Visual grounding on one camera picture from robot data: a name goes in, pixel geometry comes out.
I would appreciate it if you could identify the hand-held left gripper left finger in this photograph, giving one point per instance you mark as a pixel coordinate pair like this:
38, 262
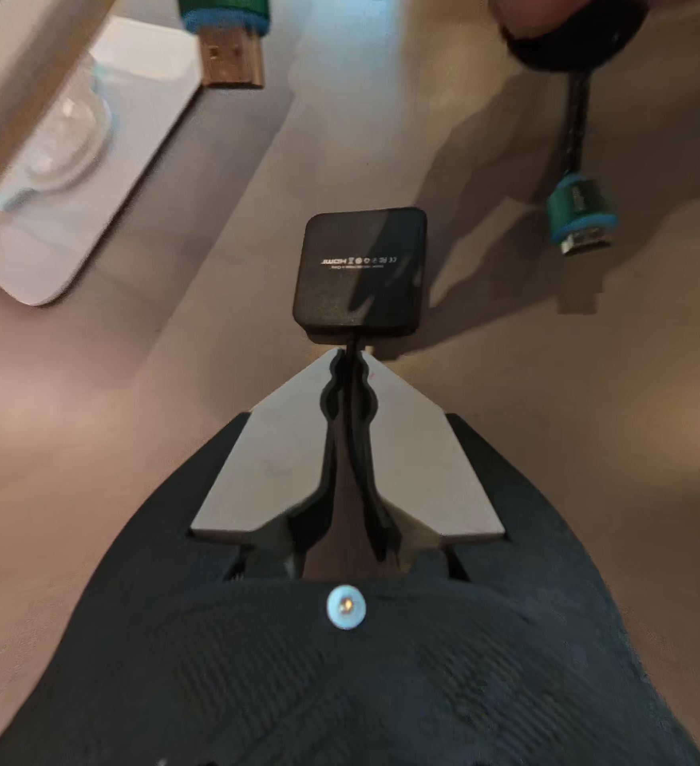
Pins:
272, 455

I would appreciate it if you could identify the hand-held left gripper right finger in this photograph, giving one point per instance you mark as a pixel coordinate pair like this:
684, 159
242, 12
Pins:
428, 461

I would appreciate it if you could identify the black multiport adapter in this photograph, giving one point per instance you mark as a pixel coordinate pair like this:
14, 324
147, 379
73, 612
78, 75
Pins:
362, 281

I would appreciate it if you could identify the person's right hand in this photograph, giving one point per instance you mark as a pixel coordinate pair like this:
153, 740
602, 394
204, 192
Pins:
526, 15

